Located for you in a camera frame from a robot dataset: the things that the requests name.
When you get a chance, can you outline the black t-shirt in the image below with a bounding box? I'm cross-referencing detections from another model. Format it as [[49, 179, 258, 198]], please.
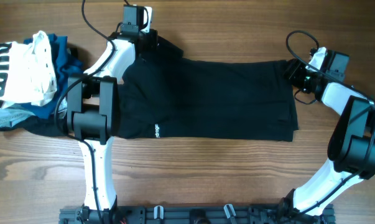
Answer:
[[117, 39, 299, 142]]

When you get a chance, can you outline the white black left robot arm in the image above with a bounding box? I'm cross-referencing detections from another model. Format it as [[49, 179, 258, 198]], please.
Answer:
[[67, 29, 158, 223]]

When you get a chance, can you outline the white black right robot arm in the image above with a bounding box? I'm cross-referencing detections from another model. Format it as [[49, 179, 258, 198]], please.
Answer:
[[277, 59, 375, 223]]

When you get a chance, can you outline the white black striped garment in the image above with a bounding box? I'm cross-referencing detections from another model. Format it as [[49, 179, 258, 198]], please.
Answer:
[[0, 31, 57, 109]]

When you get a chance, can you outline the dark garment under pile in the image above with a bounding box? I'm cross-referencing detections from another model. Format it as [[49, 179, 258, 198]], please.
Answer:
[[1, 116, 69, 137]]

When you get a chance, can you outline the grey garment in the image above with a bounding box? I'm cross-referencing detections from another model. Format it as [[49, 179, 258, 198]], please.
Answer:
[[0, 105, 34, 129]]

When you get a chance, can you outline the black mounting rail base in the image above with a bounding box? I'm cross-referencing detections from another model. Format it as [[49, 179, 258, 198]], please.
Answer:
[[58, 204, 336, 224]]

